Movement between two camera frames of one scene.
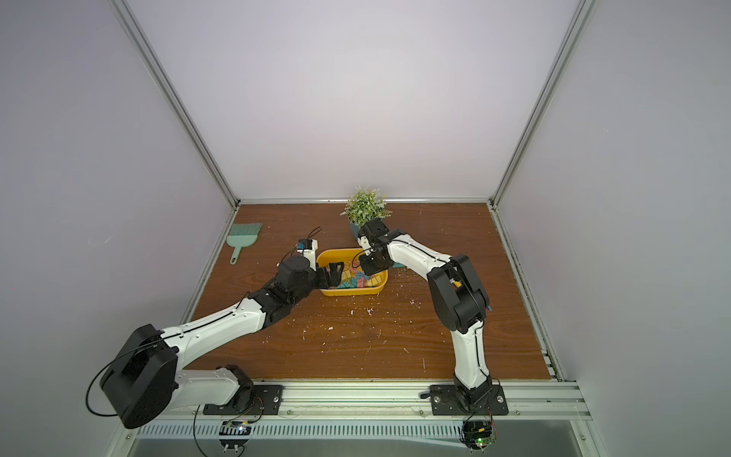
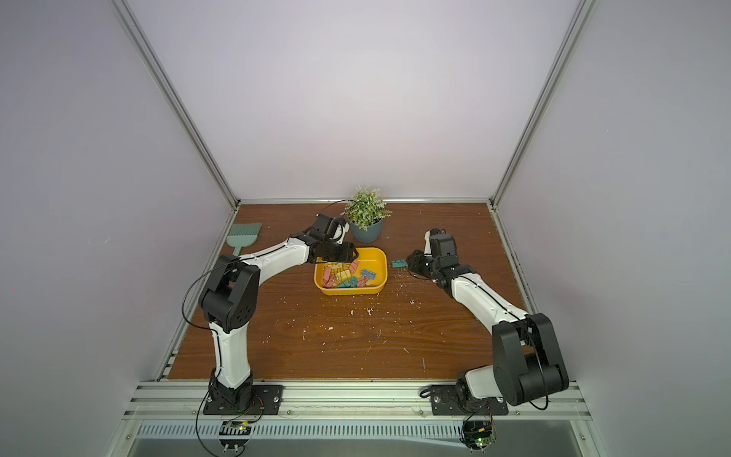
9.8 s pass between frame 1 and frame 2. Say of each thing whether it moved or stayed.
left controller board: stayed
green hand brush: stayed
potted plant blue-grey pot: stayed
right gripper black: moved
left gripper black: moved
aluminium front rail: stayed
